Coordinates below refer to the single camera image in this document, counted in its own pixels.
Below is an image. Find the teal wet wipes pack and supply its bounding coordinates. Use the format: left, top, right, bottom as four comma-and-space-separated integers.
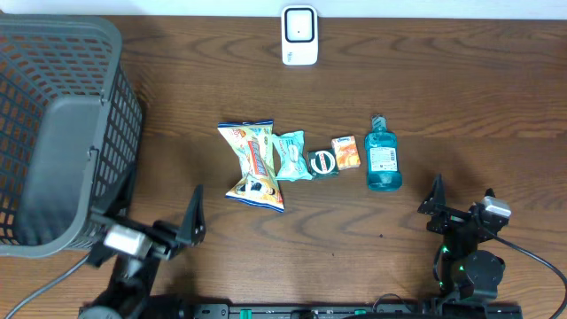
272, 130, 313, 182

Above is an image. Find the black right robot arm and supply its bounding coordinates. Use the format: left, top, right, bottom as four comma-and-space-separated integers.
417, 175, 511, 303

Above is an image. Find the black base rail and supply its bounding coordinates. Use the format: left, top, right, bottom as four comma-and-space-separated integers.
79, 302, 524, 319

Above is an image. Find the blue mouthwash bottle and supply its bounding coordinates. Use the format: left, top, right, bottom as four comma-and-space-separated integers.
364, 114, 402, 191

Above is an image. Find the green round-logo box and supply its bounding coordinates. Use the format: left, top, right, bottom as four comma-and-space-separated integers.
307, 149, 339, 180

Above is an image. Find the grey plastic shopping basket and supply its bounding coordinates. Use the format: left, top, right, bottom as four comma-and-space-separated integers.
1, 14, 145, 258

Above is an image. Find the white barcode scanner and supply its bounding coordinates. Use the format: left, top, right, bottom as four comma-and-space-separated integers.
281, 5, 319, 66

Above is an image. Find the yellow snack bag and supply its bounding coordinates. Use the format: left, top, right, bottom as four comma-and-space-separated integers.
217, 120, 284, 213

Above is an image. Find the orange tissue pack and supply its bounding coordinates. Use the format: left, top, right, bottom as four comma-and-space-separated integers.
331, 136, 361, 170

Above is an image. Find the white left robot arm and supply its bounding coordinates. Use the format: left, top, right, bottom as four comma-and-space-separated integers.
78, 184, 206, 318

